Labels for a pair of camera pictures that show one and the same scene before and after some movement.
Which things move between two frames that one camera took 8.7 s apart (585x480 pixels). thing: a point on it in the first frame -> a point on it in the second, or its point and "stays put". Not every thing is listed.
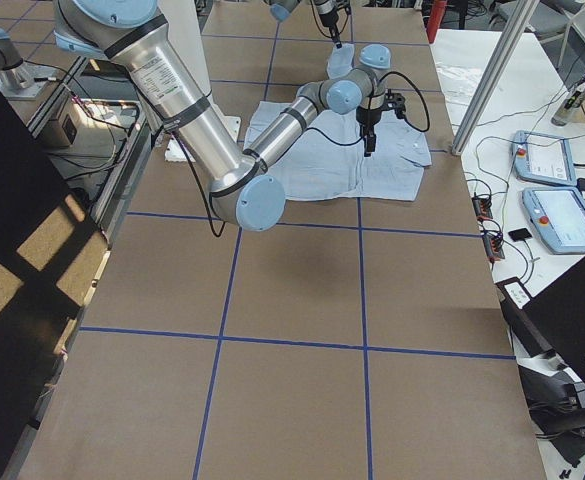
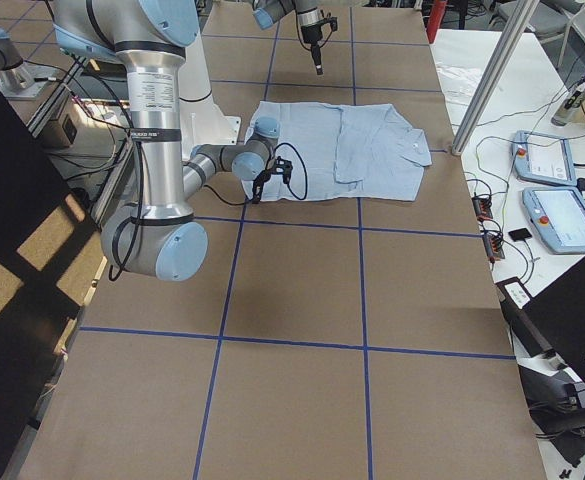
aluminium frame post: [487, 96] stays put
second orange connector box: [492, 243] stays put
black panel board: [38, 248] stays put
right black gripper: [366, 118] -> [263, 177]
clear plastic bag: [457, 82] stays put
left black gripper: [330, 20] -> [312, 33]
